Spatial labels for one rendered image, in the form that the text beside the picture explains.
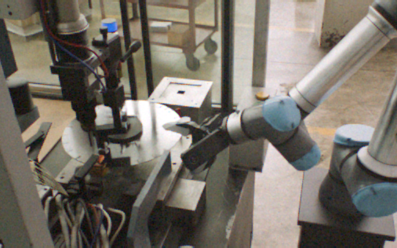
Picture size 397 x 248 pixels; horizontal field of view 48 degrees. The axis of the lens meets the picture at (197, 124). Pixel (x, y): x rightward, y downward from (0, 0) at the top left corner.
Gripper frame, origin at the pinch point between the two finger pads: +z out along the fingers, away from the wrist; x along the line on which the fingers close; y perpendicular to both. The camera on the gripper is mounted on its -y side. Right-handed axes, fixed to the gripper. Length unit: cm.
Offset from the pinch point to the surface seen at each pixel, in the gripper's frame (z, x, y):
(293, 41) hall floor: 119, -34, 304
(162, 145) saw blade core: 2.7, 2.7, -0.1
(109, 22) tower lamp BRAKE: 18.9, 38.8, 21.7
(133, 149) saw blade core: 7.3, 5.9, -5.2
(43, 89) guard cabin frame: 79, 34, 27
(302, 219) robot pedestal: -15.1, -33.9, 13.0
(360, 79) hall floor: 57, -77, 255
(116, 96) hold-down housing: -0.2, 20.0, -6.9
